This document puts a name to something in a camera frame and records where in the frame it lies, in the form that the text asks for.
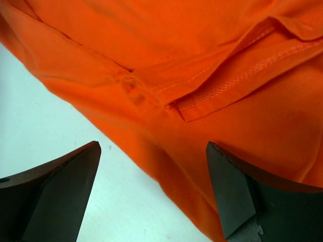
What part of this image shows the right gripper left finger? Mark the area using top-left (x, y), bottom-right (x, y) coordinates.
top-left (1, 141), bottom-right (101, 242)

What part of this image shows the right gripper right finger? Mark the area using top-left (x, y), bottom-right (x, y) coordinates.
top-left (206, 142), bottom-right (322, 241)

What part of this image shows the orange t shirt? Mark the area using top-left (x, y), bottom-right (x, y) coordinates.
top-left (1, 1), bottom-right (322, 241)

